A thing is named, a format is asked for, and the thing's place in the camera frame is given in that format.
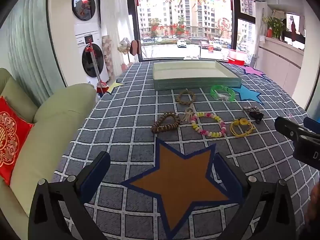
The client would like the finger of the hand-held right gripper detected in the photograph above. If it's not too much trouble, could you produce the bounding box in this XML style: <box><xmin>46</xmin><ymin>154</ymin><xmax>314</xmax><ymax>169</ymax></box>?
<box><xmin>304</xmin><ymin>117</ymin><xmax>320</xmax><ymax>134</ymax></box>
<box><xmin>274</xmin><ymin>116</ymin><xmax>320</xmax><ymax>142</ymax></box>

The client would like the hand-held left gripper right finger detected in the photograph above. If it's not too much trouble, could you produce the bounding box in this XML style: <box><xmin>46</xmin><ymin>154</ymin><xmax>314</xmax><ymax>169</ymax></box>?
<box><xmin>214</xmin><ymin>152</ymin><xmax>297</xmax><ymax>240</ymax></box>

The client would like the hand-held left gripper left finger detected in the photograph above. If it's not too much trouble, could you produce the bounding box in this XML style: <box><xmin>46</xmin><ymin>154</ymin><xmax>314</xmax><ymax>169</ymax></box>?
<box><xmin>28</xmin><ymin>151</ymin><xmax>111</xmax><ymax>240</ymax></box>

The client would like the black hair claw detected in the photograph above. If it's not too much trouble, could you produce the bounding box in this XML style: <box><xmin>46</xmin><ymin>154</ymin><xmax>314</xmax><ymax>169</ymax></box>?
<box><xmin>249</xmin><ymin>111</ymin><xmax>264</xmax><ymax>124</ymax></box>

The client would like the yellow cord bracelet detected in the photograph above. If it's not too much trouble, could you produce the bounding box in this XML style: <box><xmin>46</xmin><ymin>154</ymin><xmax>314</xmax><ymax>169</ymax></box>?
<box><xmin>230</xmin><ymin>118</ymin><xmax>256</xmax><ymax>138</ymax></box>

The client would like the pink yellow bead bracelet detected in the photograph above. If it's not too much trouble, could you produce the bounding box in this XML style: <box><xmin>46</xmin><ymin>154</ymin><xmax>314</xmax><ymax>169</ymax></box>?
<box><xmin>191</xmin><ymin>112</ymin><xmax>226</xmax><ymax>138</ymax></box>

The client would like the brown wooden bead bracelet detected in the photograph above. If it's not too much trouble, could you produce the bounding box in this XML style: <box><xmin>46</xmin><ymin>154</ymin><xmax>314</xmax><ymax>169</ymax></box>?
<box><xmin>151</xmin><ymin>112</ymin><xmax>181</xmax><ymax>134</ymax></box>

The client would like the green jewelry box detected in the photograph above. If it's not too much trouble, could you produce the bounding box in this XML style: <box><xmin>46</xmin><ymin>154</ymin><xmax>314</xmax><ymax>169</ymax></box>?
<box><xmin>153</xmin><ymin>60</ymin><xmax>242</xmax><ymax>91</ymax></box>

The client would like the person's right forearm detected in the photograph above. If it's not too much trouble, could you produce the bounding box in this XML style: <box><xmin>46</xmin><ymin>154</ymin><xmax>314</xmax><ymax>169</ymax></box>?
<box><xmin>307</xmin><ymin>181</ymin><xmax>320</xmax><ymax>240</ymax></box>

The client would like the grey checked star tablecloth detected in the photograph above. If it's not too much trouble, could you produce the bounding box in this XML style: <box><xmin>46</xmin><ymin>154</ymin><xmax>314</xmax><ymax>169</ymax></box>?
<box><xmin>51</xmin><ymin>60</ymin><xmax>320</xmax><ymax>240</ymax></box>

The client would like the pale green sofa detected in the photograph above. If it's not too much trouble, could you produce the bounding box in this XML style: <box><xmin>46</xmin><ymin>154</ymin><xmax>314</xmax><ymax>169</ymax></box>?
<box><xmin>0</xmin><ymin>67</ymin><xmax>97</xmax><ymax>240</ymax></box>

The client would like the white low cabinet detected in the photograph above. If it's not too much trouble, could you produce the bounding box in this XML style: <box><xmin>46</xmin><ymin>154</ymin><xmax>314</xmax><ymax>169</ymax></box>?
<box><xmin>257</xmin><ymin>35</ymin><xmax>305</xmax><ymax>98</ymax></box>

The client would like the red mop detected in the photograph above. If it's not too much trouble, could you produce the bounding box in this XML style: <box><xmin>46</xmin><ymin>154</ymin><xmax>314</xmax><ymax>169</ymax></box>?
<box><xmin>85</xmin><ymin>39</ymin><xmax>109</xmax><ymax>95</ymax></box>

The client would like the pink plastic basin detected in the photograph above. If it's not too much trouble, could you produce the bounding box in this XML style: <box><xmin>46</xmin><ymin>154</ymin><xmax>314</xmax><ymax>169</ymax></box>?
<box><xmin>229</xmin><ymin>49</ymin><xmax>247</xmax><ymax>59</ymax></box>

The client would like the red embroidered cushion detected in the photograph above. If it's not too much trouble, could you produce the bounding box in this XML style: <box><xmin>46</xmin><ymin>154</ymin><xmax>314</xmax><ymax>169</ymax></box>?
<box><xmin>0</xmin><ymin>96</ymin><xmax>34</xmax><ymax>187</ymax></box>

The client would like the potted green plant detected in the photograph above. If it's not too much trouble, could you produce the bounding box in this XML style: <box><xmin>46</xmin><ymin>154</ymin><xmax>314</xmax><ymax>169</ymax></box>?
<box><xmin>263</xmin><ymin>16</ymin><xmax>286</xmax><ymax>40</ymax></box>

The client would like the white washing machine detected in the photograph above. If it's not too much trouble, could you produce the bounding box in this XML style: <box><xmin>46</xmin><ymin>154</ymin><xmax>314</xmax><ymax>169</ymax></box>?
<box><xmin>76</xmin><ymin>35</ymin><xmax>110</xmax><ymax>83</ymax></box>

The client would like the checkered pink beige panel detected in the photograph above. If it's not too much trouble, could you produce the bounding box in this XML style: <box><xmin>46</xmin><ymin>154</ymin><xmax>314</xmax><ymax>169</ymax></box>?
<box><xmin>101</xmin><ymin>35</ymin><xmax>114</xmax><ymax>79</ymax></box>

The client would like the white flower ornament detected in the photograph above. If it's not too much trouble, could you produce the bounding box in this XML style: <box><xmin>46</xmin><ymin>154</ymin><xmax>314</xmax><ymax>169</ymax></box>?
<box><xmin>117</xmin><ymin>38</ymin><xmax>131</xmax><ymax>53</ymax></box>

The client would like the brown oval ornament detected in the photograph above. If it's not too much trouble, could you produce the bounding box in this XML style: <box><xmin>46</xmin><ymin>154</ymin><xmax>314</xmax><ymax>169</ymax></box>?
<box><xmin>131</xmin><ymin>40</ymin><xmax>141</xmax><ymax>56</ymax></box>

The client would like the grey green curtain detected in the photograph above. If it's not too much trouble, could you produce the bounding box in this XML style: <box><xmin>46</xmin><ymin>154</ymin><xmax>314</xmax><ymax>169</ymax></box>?
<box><xmin>0</xmin><ymin>0</ymin><xmax>65</xmax><ymax>105</ymax></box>

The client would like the large glass window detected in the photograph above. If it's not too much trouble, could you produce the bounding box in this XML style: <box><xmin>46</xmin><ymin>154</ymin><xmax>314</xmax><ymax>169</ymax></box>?
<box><xmin>126</xmin><ymin>0</ymin><xmax>257</xmax><ymax>63</ymax></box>

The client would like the white curtain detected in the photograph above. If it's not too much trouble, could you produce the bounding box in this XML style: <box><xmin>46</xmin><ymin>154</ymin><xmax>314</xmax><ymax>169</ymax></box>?
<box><xmin>100</xmin><ymin>0</ymin><xmax>137</xmax><ymax>78</ymax></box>

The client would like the white tumble dryer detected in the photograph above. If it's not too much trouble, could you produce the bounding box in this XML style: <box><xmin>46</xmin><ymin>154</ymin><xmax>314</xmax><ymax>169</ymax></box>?
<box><xmin>71</xmin><ymin>0</ymin><xmax>102</xmax><ymax>37</ymax></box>

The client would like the green plastic bracelet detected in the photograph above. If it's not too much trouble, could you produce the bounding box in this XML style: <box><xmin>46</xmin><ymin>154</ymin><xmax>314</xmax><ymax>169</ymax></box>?
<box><xmin>210</xmin><ymin>85</ymin><xmax>237</xmax><ymax>103</ymax></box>

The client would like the brown woven bracelet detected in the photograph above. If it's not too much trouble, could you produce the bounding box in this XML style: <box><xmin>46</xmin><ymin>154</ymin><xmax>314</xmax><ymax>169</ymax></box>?
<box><xmin>175</xmin><ymin>89</ymin><xmax>196</xmax><ymax>104</ymax></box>

